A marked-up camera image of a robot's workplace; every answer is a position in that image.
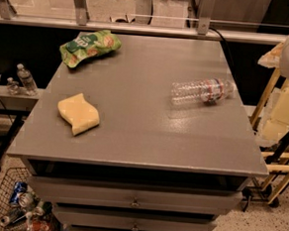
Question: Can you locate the upright water bottle on shelf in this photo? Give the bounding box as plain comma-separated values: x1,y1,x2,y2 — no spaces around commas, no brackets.
17,64,38,96

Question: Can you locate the yellow sponge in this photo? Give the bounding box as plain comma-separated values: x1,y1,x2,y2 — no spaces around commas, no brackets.
57,93,100,136

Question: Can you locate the top drawer knob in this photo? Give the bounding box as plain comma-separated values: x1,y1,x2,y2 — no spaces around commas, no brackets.
131,198,140,208

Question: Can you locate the wire basket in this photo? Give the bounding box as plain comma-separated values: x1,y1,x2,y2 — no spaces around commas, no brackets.
0,168,58,231

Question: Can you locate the grey side bench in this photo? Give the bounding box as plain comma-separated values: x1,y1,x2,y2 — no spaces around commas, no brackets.
0,85,43,172

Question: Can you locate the yellow wooden rack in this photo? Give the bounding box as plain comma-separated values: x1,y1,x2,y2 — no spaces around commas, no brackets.
242,0,289,209

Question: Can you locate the grey drawer cabinet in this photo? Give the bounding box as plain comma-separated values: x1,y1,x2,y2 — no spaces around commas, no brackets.
9,35,266,231

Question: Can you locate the drawer knob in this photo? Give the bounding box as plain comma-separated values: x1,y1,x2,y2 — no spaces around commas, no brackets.
131,198,140,208
131,223,140,231

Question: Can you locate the black cable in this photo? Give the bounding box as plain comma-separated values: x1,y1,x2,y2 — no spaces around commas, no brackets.
205,27,241,82

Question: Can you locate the red soda can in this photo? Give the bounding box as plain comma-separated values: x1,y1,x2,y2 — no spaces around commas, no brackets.
27,220,54,231

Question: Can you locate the silver can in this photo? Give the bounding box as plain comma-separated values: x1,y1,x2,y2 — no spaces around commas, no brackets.
19,192,36,209

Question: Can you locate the blue soda can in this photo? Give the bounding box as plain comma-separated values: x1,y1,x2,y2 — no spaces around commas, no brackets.
9,181,28,207

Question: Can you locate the green chip bag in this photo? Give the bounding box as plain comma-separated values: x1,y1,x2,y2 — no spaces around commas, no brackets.
59,30,122,68

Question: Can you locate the clear plastic water bottle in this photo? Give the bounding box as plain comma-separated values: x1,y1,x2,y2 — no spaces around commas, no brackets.
170,77,236,106

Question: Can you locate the small water bottle on shelf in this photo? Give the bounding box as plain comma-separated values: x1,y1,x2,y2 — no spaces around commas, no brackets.
7,77,21,95

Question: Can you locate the metal railing frame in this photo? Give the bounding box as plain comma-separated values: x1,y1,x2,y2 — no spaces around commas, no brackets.
0,0,286,45

